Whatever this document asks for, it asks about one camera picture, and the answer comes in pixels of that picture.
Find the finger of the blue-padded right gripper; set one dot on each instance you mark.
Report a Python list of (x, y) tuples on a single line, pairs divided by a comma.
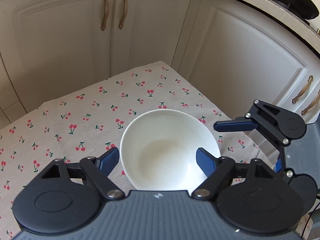
[(283, 169), (263, 117)]

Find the white bowl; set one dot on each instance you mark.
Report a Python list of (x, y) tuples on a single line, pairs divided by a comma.
[(158, 150)]

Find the cream kitchen base cabinets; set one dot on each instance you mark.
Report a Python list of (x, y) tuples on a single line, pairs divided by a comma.
[(230, 52)]

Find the cherry print tablecloth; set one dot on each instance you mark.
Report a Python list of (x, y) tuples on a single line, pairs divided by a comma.
[(90, 122)]

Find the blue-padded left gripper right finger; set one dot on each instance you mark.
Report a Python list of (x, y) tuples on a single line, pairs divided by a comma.
[(219, 172)]

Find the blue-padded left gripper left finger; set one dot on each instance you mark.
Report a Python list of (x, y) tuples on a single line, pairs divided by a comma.
[(97, 170)]

